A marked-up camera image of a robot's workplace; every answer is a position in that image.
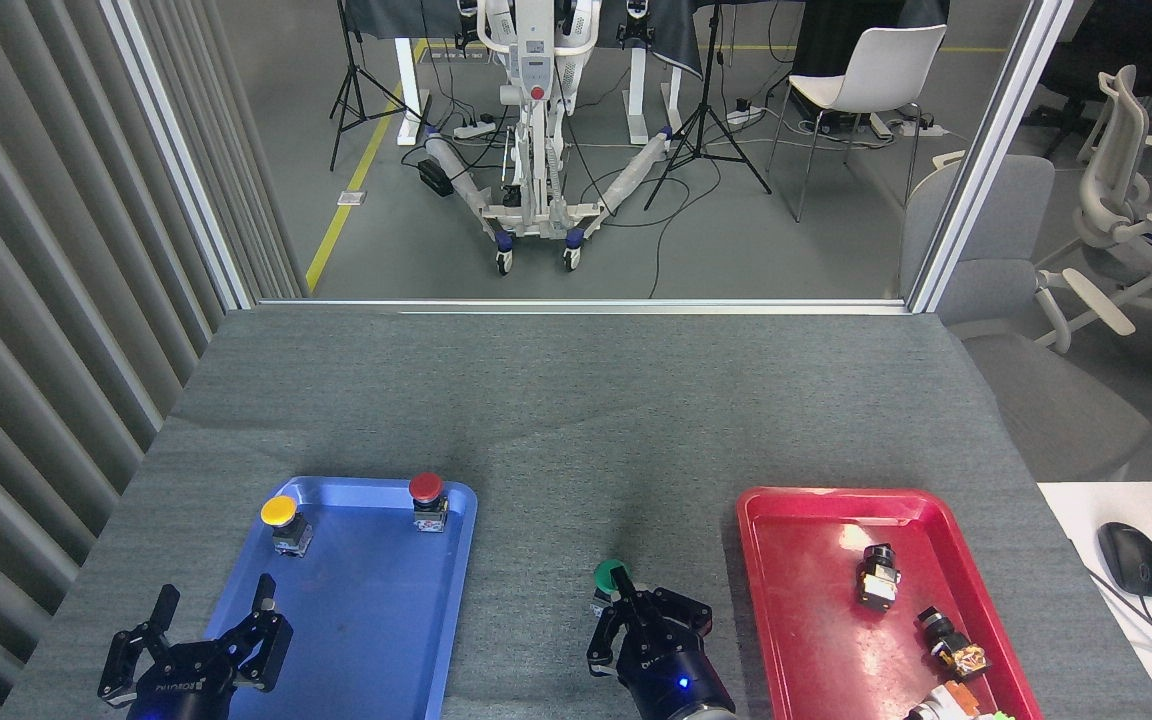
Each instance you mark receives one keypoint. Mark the green push button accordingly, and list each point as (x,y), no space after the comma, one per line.
(604,575)

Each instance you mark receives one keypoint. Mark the black office chair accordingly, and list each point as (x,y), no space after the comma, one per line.
(1096,60)

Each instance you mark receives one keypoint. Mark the black silver selector switch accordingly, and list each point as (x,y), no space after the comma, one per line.
(876,580)

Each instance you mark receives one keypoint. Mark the white desk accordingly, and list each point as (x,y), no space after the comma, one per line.
(1076,510)

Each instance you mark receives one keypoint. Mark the silver floor plate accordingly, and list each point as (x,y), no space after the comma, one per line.
(351,198)

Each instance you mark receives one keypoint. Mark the white mesh office chair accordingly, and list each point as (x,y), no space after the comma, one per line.
(1121,190)

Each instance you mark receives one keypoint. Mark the white stand on wheels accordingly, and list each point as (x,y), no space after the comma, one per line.
(534,60)

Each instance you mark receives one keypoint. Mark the yellow push button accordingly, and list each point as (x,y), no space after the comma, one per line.
(278,510)

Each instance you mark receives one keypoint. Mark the white plastic chair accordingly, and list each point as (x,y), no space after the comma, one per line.
(881,70)

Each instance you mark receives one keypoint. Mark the dark table cloth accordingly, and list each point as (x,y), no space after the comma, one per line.
(676,35)

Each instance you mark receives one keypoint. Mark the white orange switch part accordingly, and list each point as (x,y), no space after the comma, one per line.
(941,705)

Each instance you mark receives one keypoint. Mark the black computer mouse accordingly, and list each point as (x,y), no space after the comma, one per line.
(1130,558)

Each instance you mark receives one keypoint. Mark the white power strip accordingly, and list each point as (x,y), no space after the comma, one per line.
(744,115)
(921,127)
(474,128)

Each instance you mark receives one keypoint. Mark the silver frame rail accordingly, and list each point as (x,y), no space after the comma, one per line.
(586,305)

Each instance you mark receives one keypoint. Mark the black power brick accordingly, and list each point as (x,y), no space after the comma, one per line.
(435,178)

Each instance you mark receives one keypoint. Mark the silver frame post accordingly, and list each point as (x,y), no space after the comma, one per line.
(176,150)
(986,150)

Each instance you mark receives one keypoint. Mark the grey upholstered chair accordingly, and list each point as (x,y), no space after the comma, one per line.
(1006,290)

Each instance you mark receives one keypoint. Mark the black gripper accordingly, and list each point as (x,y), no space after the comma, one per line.
(181,690)
(671,670)

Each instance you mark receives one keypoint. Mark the black brass switch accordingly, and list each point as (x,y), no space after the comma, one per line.
(951,645)

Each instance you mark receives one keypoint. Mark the red push button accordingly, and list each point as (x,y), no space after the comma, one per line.
(426,487)

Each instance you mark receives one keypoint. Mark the white table leg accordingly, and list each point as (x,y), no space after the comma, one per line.
(640,95)
(408,90)

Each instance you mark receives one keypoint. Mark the blue plastic tray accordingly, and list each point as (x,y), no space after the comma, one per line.
(386,620)

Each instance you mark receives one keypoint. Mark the red plastic tray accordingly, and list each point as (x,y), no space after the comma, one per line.
(796,600)

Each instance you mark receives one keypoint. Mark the small green part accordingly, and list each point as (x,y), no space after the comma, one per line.
(1002,716)

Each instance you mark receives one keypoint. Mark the black tripod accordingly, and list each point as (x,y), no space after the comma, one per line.
(351,90)
(704,120)

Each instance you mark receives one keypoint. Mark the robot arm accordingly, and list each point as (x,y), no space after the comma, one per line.
(708,715)

